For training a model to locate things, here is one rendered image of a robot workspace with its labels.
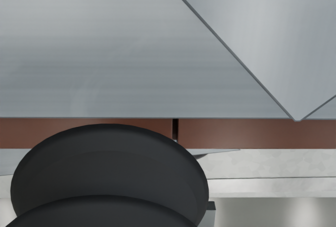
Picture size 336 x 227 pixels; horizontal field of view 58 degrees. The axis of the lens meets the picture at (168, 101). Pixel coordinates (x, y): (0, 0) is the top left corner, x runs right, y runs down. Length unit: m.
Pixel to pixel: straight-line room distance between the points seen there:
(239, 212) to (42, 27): 1.44
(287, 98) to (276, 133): 0.05
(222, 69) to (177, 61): 0.03
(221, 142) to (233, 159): 0.20
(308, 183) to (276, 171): 0.06
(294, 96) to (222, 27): 0.07
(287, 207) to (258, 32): 1.45
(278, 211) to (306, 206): 0.13
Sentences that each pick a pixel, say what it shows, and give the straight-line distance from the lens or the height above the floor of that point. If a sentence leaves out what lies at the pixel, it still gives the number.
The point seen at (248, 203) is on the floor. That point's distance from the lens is 1.55.
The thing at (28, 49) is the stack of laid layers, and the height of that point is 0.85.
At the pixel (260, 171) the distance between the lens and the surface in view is 0.50.
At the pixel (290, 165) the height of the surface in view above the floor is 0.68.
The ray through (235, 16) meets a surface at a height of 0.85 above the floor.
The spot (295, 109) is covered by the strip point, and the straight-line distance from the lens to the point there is 0.24.
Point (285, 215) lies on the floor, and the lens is 1.66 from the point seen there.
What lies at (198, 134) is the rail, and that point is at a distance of 0.26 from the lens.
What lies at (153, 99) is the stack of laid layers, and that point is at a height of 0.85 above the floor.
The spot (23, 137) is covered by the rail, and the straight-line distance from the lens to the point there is 0.29.
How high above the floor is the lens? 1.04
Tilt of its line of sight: 63 degrees down
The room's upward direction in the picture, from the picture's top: 178 degrees clockwise
